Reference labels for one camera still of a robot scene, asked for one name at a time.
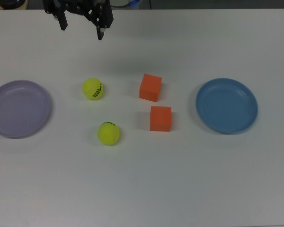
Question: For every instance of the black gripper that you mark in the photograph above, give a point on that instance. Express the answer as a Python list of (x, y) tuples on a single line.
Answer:
[(80, 6)]

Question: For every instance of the yellow tennis ball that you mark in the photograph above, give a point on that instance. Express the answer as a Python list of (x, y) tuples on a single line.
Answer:
[(92, 89), (109, 134)]

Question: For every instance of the orange foam cube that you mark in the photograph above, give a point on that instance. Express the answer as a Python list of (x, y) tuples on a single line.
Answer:
[(161, 119), (150, 88)]

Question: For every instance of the black round object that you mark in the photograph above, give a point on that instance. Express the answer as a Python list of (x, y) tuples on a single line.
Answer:
[(11, 3)]

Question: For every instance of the purple plate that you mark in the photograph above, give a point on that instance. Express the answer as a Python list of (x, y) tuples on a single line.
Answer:
[(19, 110)]

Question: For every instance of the blue plate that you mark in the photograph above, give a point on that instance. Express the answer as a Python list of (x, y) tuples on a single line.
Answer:
[(227, 106)]

